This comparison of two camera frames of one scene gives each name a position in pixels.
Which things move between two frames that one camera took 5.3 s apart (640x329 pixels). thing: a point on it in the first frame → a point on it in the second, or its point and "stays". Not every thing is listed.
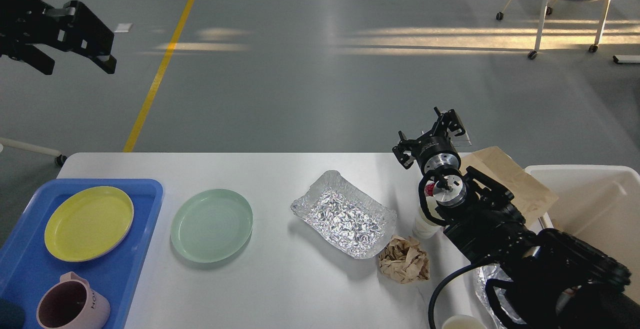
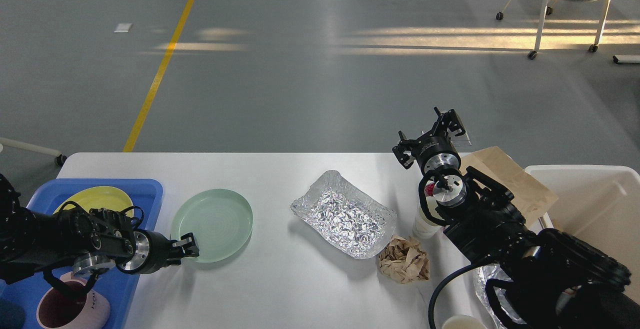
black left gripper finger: (34, 56) → (186, 241)
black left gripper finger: (76, 28) → (175, 256)
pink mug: (72, 303) stays
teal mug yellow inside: (12, 316) stays
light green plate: (212, 226) stays
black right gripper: (434, 154) stays
